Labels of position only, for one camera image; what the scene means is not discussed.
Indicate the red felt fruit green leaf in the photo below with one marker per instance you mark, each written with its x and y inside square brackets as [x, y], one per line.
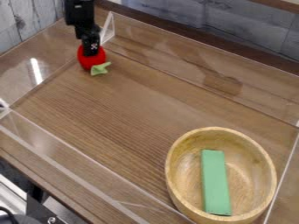
[95, 64]

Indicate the wooden oval bowl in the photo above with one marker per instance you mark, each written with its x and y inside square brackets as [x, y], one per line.
[250, 170]

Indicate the clear acrylic tray enclosure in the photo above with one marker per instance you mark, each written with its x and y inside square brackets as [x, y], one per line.
[88, 136]

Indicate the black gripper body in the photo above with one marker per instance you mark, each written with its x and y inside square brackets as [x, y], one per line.
[79, 15]

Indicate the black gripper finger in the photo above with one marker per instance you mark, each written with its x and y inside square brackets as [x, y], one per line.
[90, 43]

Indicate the black clamp with cable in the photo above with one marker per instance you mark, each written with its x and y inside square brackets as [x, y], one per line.
[23, 210]

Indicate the green rectangular block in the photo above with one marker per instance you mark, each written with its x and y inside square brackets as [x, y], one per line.
[215, 186]

